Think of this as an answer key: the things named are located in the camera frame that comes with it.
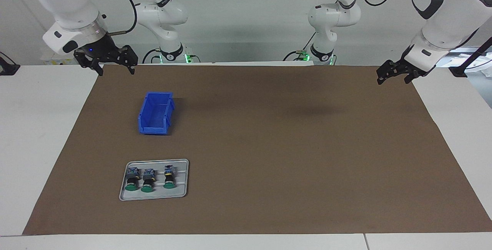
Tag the brown table mat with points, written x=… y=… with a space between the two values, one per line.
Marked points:
x=269 y=165

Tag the white background box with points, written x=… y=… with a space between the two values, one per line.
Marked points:
x=54 y=61

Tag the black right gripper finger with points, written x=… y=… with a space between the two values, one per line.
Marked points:
x=86 y=59
x=130 y=55

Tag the blue plastic bin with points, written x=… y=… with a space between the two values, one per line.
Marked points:
x=155 y=113

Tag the green push button switch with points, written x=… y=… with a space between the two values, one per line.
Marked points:
x=132 y=179
x=148 y=180
x=169 y=177

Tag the grey metal tray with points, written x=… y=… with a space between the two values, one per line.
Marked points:
x=180 y=192

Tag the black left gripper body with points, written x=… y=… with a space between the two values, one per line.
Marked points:
x=405 y=63

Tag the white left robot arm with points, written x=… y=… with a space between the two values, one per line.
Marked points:
x=449 y=11

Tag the black angled stand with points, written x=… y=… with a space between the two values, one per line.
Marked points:
x=459 y=71

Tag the white crumpled sheet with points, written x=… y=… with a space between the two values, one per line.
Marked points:
x=485 y=71

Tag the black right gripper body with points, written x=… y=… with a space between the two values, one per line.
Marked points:
x=100 y=48

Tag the black table clamp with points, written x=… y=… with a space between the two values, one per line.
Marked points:
x=7 y=68

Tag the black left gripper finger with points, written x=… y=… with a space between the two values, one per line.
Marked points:
x=387 y=69
x=411 y=76

